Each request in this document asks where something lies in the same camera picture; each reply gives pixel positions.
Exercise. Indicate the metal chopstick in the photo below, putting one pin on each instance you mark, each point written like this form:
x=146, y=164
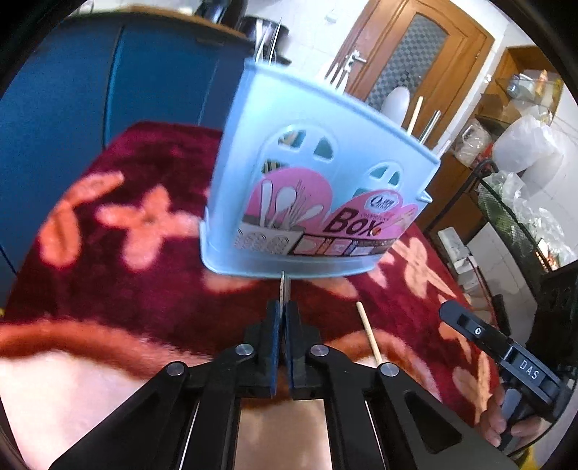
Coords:
x=284, y=289

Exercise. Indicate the white power strip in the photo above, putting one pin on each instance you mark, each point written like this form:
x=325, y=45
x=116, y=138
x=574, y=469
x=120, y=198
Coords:
x=456, y=251

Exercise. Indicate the clear shelf container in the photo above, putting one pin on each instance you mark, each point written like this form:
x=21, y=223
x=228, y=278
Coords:
x=521, y=86

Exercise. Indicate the white plastic bag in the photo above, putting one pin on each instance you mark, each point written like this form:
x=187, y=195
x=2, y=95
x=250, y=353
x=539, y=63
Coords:
x=528, y=140

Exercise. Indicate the red floral blanket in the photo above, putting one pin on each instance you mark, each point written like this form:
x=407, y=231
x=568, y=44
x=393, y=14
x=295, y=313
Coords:
x=135, y=271

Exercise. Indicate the black air fryer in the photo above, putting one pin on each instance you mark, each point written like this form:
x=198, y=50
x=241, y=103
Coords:
x=221, y=10

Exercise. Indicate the clear plastic bags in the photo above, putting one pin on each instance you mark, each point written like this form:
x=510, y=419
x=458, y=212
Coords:
x=528, y=208

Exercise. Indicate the white plastic fork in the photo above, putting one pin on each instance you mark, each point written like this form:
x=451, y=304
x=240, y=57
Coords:
x=336, y=77

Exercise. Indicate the blue base cabinets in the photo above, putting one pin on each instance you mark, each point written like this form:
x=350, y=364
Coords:
x=113, y=77

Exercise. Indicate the black side table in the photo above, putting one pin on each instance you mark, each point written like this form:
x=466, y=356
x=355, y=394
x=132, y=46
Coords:
x=505, y=226

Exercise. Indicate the wooden door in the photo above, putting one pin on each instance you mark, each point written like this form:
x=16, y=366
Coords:
x=451, y=40

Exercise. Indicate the metal chopsticks bundle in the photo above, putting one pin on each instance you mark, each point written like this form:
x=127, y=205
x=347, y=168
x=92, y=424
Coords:
x=266, y=43

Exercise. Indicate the wooden shelf unit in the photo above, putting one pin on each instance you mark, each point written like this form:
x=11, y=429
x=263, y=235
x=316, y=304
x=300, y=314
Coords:
x=456, y=199

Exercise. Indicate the light blue utensil holder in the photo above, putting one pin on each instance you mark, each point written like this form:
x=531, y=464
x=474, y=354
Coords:
x=253, y=135

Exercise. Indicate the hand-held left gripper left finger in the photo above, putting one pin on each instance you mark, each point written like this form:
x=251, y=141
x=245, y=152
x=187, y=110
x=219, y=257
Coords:
x=273, y=348

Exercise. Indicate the person's right hand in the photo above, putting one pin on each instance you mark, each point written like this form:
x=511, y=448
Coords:
x=492, y=420

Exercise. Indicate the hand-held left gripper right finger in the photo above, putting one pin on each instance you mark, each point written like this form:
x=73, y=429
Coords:
x=290, y=352

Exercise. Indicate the white plastic spoon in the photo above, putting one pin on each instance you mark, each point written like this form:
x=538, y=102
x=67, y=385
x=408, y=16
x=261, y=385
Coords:
x=395, y=101

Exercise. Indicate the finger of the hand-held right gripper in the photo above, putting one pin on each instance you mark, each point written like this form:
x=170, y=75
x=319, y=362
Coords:
x=474, y=332

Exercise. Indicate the cardboard box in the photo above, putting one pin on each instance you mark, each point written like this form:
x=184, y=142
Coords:
x=494, y=106

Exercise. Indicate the pinkish filled bag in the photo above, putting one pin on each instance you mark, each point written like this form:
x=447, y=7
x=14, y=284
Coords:
x=472, y=142

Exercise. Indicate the dark cooking pot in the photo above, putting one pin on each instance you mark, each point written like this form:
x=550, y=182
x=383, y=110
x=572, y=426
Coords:
x=257, y=29

